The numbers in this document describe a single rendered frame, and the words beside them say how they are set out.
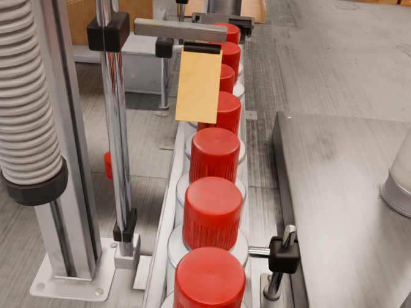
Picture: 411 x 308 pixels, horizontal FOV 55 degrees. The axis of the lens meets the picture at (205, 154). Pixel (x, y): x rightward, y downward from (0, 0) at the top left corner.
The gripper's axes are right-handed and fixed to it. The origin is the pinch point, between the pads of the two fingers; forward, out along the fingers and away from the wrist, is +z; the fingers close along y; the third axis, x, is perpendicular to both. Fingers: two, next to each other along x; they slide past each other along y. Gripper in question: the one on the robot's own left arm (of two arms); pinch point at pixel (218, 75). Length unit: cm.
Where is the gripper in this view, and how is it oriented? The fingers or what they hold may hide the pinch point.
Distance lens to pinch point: 68.0
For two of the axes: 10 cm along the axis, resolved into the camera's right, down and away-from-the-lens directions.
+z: -0.9, 10.0, -0.3
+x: 0.1, 0.3, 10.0
